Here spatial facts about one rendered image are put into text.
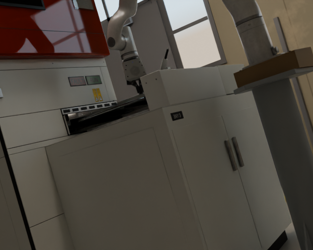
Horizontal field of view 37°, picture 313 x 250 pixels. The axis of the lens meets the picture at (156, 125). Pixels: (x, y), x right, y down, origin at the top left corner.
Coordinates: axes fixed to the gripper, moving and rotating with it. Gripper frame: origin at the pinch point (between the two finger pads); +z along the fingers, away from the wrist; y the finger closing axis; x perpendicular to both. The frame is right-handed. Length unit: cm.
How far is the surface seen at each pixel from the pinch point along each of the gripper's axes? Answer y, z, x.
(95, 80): -17.9, -13.5, 19.7
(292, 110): 51, 30, -44
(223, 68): 41.2, 1.4, -7.5
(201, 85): 21.7, 8.5, -29.3
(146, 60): 61, -60, 272
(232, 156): 27, 42, -26
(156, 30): 77, -85, 257
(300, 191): 45, 63, -43
